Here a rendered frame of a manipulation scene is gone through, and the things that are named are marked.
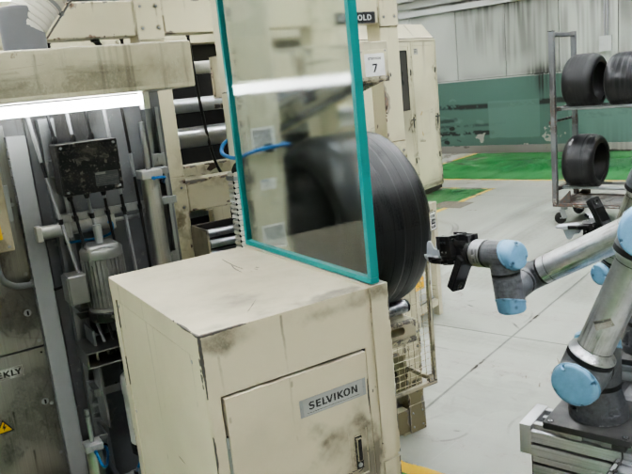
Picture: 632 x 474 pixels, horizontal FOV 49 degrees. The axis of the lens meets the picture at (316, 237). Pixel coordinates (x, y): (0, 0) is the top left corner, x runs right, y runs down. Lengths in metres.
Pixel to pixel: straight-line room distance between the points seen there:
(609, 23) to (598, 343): 11.60
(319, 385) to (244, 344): 0.18
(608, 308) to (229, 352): 0.92
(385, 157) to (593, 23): 11.26
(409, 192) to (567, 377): 0.72
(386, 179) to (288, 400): 0.98
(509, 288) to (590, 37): 11.59
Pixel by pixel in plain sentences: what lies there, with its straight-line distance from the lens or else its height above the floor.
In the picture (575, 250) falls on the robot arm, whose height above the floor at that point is 1.18.
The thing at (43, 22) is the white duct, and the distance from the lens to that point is 2.17.
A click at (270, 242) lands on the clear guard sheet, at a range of 1.69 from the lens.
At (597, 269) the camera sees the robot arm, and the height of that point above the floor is 0.96.
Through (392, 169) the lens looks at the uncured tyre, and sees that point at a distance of 2.13.
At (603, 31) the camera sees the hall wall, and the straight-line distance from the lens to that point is 13.23.
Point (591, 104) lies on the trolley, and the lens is 7.45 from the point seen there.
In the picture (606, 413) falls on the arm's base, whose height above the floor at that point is 0.75.
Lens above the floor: 1.66
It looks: 12 degrees down
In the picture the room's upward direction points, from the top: 6 degrees counter-clockwise
